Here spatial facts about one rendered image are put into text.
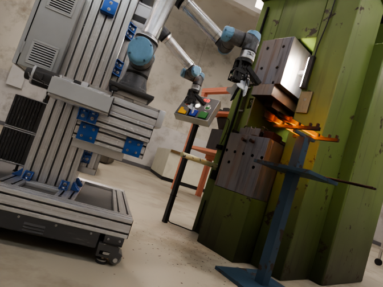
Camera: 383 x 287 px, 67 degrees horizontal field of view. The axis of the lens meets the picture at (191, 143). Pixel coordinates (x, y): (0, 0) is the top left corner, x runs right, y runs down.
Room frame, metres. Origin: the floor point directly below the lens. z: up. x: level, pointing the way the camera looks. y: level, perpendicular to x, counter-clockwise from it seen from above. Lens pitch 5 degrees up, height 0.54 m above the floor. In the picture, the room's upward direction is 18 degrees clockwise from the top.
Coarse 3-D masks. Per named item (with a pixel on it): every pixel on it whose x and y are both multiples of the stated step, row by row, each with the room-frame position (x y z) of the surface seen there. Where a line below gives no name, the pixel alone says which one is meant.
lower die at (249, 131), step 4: (244, 128) 2.32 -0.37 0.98; (248, 128) 2.28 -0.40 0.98; (256, 128) 2.23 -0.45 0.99; (240, 132) 2.34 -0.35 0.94; (244, 132) 2.31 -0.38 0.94; (248, 132) 2.27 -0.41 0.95; (252, 132) 2.25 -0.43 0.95; (256, 132) 2.22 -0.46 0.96; (260, 136) 2.21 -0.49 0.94; (284, 144) 2.44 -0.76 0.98
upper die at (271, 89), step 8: (256, 88) 2.32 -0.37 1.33; (264, 88) 2.26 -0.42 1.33; (272, 88) 2.20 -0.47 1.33; (256, 96) 2.34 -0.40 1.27; (264, 96) 2.28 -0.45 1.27; (272, 96) 2.22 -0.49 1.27; (280, 96) 2.28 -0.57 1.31; (288, 96) 2.35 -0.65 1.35; (280, 104) 2.35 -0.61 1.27; (288, 104) 2.37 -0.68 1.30; (296, 104) 2.45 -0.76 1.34
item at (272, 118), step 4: (264, 112) 1.70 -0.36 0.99; (268, 112) 1.70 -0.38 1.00; (264, 116) 1.69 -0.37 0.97; (268, 116) 1.71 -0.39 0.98; (272, 116) 1.73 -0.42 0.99; (268, 120) 1.73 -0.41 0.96; (272, 120) 1.74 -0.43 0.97; (276, 120) 1.75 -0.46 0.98; (280, 120) 1.77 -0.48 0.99; (284, 124) 1.79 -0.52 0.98; (292, 132) 1.89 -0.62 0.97
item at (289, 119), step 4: (280, 112) 1.59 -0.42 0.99; (276, 116) 1.61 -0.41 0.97; (280, 116) 1.60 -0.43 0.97; (284, 116) 1.62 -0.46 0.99; (288, 116) 1.63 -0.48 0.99; (284, 120) 1.64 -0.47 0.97; (288, 120) 1.64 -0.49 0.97; (292, 120) 1.65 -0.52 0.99; (292, 124) 1.68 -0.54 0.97; (296, 124) 1.67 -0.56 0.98; (308, 132) 1.75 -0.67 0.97; (312, 132) 1.76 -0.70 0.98; (320, 136) 1.81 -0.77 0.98
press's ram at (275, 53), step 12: (264, 48) 2.35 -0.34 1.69; (276, 48) 2.26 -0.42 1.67; (288, 48) 2.17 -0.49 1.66; (300, 48) 2.24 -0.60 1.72; (264, 60) 2.32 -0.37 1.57; (276, 60) 2.23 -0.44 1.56; (288, 60) 2.17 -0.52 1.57; (300, 60) 2.27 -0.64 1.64; (264, 72) 2.29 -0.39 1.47; (276, 72) 2.21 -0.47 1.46; (288, 72) 2.20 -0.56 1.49; (300, 72) 2.27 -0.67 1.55; (252, 84) 2.37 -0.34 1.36; (276, 84) 2.20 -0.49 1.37; (288, 84) 2.23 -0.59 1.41; (300, 84) 2.34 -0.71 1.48
